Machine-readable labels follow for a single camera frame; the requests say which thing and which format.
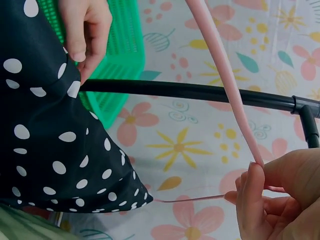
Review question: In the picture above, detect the person's left hand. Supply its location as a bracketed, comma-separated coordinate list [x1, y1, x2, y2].
[58, 0, 113, 84]

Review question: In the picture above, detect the light green cloth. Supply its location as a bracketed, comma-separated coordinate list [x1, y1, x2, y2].
[0, 203, 81, 240]

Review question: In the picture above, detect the green plastic basket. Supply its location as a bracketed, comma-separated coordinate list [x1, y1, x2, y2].
[37, 0, 147, 130]

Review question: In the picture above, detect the black white-dotted garment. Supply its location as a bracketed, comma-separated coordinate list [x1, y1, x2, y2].
[0, 0, 154, 214]

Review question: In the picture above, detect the pink plastic clothes hanger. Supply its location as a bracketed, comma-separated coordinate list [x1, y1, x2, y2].
[152, 0, 286, 204]

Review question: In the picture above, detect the black pipe rack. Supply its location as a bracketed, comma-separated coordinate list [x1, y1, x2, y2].
[79, 79, 320, 149]

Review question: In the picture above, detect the person's right hand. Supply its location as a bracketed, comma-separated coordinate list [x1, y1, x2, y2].
[224, 147, 320, 240]

